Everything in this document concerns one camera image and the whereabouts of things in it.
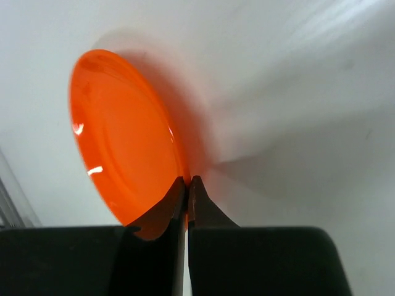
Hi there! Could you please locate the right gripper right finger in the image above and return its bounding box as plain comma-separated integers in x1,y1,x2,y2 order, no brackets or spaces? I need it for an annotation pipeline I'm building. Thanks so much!
188,176,352,295

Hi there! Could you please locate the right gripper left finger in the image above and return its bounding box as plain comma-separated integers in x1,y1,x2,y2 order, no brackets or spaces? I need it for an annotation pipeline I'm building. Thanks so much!
1,177,186,295

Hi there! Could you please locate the orange plate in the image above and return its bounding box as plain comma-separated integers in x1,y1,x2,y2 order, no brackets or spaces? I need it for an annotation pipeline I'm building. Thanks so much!
69,49,191,241

